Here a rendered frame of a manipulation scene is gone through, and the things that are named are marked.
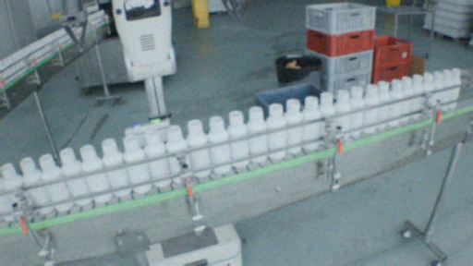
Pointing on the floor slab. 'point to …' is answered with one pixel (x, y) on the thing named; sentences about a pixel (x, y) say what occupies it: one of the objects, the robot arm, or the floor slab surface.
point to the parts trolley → (410, 23)
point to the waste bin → (297, 76)
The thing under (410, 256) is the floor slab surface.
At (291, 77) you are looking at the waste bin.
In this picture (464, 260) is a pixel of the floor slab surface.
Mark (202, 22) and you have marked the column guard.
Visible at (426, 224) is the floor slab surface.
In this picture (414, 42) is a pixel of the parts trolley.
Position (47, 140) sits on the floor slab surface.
